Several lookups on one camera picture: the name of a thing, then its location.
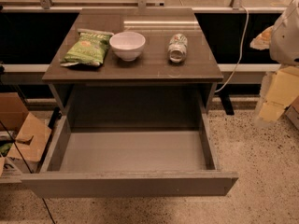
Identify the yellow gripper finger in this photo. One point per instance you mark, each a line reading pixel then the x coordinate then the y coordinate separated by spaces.
pixel 262 40

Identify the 7up soda can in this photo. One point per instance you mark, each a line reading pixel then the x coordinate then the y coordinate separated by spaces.
pixel 177 49

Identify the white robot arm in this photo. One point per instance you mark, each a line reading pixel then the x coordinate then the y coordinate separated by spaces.
pixel 282 38

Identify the grey cabinet with top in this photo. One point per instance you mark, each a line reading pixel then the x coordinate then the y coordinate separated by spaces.
pixel 162 64

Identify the white ceramic bowl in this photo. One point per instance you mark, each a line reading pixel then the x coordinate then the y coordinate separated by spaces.
pixel 127 45

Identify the green chip bag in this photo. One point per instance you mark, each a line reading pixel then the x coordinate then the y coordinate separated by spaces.
pixel 90 49

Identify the brown cardboard box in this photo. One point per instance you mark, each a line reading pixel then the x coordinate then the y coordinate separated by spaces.
pixel 27 131

